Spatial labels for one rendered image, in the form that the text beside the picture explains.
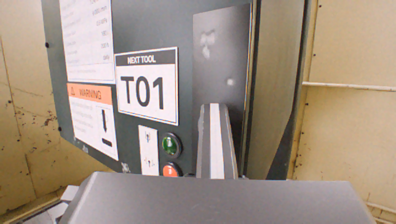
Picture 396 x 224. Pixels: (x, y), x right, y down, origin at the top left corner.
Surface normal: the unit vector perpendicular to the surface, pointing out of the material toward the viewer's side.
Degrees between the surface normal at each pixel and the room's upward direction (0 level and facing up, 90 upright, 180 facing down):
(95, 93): 90
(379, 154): 90
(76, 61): 90
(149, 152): 90
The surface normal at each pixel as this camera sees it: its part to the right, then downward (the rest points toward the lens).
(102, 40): -0.55, 0.18
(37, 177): 0.84, 0.14
